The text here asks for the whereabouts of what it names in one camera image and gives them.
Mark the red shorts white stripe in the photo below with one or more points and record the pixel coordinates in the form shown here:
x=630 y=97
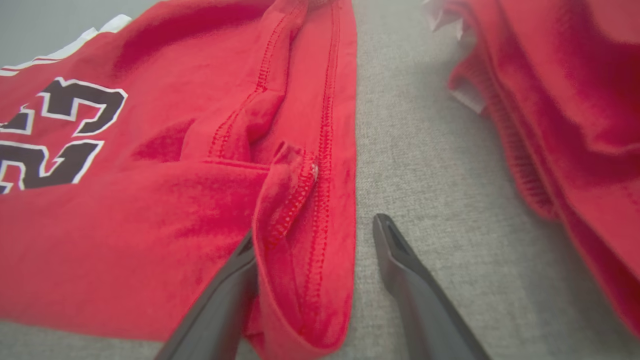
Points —
x=575 y=100

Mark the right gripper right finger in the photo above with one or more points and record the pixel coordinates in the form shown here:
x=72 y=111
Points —
x=425 y=310

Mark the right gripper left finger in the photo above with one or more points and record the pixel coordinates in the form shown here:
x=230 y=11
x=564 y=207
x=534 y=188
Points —
x=215 y=315

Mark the red basketball jersey number 23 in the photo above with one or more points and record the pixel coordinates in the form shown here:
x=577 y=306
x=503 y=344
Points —
x=175 y=225

